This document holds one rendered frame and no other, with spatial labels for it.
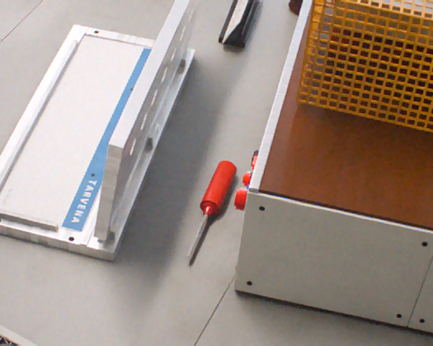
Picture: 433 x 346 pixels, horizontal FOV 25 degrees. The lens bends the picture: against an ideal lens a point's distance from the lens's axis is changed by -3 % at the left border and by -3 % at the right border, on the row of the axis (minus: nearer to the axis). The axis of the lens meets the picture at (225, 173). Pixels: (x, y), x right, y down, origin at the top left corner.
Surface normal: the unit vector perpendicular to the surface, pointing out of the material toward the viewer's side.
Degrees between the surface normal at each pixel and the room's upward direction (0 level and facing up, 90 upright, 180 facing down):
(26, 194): 0
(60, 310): 0
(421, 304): 90
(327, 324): 0
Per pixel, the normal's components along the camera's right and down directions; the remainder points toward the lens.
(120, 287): 0.08, -0.70
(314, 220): -0.22, 0.68
